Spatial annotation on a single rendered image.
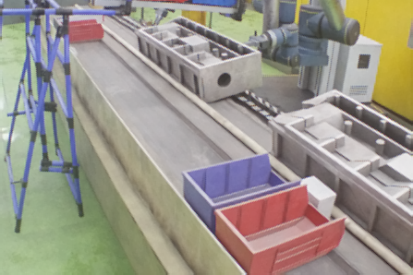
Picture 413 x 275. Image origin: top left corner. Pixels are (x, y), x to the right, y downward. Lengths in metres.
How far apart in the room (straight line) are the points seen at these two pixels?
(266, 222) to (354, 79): 2.38
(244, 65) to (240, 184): 0.91
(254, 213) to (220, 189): 0.21
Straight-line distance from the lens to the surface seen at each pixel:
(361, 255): 1.30
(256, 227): 1.23
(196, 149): 1.69
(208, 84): 2.08
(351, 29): 2.92
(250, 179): 1.41
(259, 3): 3.67
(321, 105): 1.72
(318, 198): 1.30
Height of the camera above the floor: 1.57
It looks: 26 degrees down
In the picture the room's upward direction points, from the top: 4 degrees clockwise
